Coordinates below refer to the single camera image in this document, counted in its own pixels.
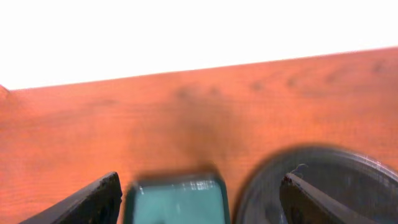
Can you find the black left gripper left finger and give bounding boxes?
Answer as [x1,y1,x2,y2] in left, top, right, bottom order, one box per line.
[21,172,123,224]

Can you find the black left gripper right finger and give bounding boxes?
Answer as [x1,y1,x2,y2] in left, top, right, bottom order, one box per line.
[279,173,376,224]

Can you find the black round tray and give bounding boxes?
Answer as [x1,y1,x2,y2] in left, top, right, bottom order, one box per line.
[233,144,397,224]

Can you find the black rectangular soapy water tray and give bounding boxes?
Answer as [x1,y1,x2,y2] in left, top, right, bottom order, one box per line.
[123,171,231,224]

